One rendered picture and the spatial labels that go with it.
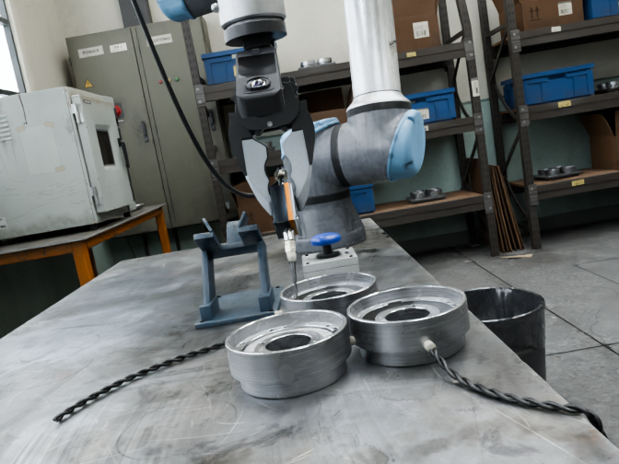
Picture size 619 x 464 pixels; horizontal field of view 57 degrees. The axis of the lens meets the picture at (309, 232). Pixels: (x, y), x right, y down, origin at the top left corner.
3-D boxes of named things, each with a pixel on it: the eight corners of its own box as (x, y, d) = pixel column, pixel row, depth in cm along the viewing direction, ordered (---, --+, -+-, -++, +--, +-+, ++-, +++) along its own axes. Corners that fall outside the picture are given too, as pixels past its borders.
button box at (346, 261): (363, 290, 72) (357, 253, 71) (308, 300, 72) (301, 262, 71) (356, 276, 80) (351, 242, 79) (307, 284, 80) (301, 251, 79)
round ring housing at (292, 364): (234, 414, 43) (223, 364, 43) (234, 365, 54) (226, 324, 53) (367, 385, 45) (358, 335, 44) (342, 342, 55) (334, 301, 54)
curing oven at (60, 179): (114, 227, 258) (81, 82, 249) (-18, 250, 258) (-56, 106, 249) (148, 212, 320) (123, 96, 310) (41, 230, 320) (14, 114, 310)
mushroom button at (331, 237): (346, 271, 73) (341, 233, 72) (316, 276, 73) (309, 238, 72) (344, 264, 77) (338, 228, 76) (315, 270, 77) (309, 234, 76)
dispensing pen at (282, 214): (280, 296, 59) (264, 160, 66) (286, 308, 62) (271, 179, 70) (301, 293, 58) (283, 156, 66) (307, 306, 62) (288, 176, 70)
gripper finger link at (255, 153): (278, 211, 71) (273, 135, 70) (274, 216, 65) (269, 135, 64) (253, 212, 71) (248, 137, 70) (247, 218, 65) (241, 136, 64)
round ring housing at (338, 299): (375, 300, 67) (369, 267, 66) (389, 329, 56) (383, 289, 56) (286, 316, 67) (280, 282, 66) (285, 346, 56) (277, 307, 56)
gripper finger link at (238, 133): (274, 173, 66) (269, 98, 65) (273, 174, 65) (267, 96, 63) (234, 176, 66) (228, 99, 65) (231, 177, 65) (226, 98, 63)
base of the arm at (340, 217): (289, 243, 118) (281, 196, 117) (361, 231, 118) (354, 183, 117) (288, 257, 103) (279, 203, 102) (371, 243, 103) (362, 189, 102)
